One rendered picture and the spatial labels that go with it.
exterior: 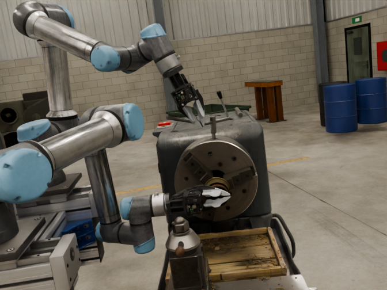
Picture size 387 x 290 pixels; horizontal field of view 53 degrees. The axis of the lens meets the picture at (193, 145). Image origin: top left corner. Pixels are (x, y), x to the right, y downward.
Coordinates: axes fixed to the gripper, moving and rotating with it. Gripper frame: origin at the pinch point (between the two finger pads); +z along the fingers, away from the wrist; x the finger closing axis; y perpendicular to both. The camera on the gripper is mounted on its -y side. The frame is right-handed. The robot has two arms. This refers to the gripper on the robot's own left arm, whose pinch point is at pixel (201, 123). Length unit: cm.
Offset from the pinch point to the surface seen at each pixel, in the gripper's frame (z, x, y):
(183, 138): 5.3, -11.5, -27.3
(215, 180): 19.9, -4.9, 1.0
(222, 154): 15.1, 0.7, -10.3
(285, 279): 39, 4, 43
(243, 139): 16.8, 9.9, -25.9
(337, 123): 189, 176, -602
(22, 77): -229, -439, -905
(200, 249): 20, -10, 49
